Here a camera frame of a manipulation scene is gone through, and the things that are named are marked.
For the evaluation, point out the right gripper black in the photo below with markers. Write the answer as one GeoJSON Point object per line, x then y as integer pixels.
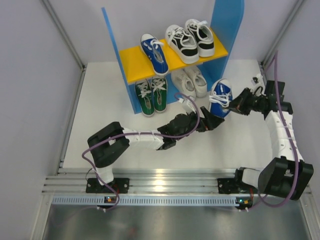
{"type": "Point", "coordinates": [239, 103]}

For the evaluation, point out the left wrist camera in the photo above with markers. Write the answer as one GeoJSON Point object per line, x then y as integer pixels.
{"type": "Point", "coordinates": [187, 105]}

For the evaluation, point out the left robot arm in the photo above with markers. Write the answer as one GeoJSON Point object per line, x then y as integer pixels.
{"type": "Point", "coordinates": [108, 144]}

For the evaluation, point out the black white sneaker left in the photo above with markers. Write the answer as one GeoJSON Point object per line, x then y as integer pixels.
{"type": "Point", "coordinates": [182, 43]}

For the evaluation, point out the blue sneaker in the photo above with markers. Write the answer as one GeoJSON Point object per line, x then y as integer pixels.
{"type": "Point", "coordinates": [220, 97]}
{"type": "Point", "coordinates": [152, 49]}

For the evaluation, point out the black white sneaker right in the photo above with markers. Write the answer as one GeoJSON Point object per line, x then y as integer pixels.
{"type": "Point", "coordinates": [203, 37]}

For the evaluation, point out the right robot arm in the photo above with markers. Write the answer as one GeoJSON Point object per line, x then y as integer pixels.
{"type": "Point", "coordinates": [287, 174]}

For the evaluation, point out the left aluminium frame post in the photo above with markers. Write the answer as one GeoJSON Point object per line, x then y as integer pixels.
{"type": "Point", "coordinates": [63, 33]}

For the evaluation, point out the aluminium mounting rail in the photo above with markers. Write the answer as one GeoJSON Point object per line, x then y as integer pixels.
{"type": "Point", "coordinates": [143, 181]}

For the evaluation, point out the black white sneaker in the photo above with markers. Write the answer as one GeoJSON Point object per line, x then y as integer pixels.
{"type": "Point", "coordinates": [182, 43]}
{"type": "Point", "coordinates": [203, 37]}

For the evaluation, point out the slotted cable duct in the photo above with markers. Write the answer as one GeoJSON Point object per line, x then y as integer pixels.
{"type": "Point", "coordinates": [215, 201]}

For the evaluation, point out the aluminium frame post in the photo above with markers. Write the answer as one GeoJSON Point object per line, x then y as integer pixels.
{"type": "Point", "coordinates": [295, 9]}
{"type": "Point", "coordinates": [63, 33]}

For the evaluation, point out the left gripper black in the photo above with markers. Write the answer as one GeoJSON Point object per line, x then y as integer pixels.
{"type": "Point", "coordinates": [205, 124]}

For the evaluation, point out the green sneaker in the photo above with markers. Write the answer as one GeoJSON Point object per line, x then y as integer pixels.
{"type": "Point", "coordinates": [159, 88]}
{"type": "Point", "coordinates": [144, 95]}

